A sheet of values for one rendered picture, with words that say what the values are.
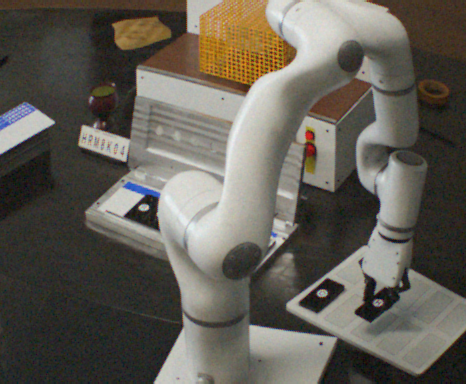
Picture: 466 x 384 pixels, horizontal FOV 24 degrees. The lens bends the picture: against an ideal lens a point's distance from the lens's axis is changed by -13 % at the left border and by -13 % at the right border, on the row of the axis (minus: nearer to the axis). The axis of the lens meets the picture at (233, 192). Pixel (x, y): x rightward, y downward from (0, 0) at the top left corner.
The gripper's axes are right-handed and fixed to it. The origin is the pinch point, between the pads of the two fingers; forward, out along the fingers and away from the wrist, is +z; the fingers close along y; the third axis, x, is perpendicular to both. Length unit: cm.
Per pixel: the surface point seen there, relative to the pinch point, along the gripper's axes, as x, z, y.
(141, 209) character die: -6, 7, -63
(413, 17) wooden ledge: 128, -18, -86
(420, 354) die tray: 0.5, 8.0, 15.7
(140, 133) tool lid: 2, -5, -76
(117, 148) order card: 5, 4, -86
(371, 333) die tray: -0.9, 8.3, 1.4
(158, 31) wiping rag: 58, -3, -133
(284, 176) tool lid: 12.1, -6.6, -40.1
